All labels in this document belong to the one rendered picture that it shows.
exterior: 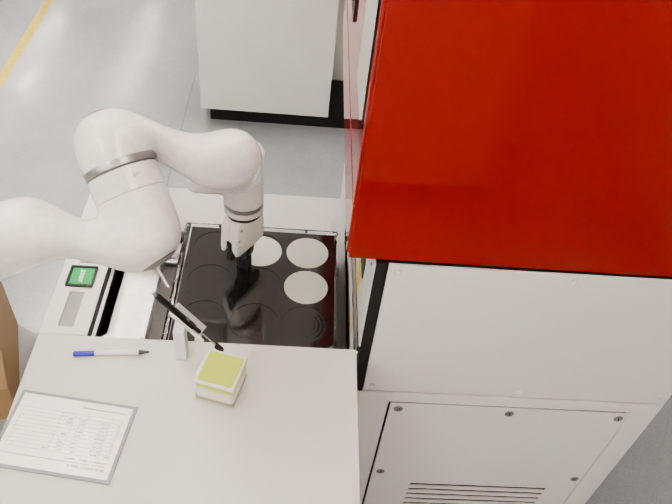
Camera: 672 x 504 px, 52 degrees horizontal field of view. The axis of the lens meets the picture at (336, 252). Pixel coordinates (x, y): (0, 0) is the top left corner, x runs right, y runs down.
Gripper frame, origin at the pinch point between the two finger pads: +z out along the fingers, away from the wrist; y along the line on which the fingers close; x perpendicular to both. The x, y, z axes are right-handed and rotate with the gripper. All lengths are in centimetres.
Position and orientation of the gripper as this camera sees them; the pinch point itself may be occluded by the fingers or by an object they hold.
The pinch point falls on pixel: (243, 259)
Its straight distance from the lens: 159.8
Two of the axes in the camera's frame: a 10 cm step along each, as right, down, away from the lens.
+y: -5.5, 5.6, -6.2
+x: 8.3, 4.5, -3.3
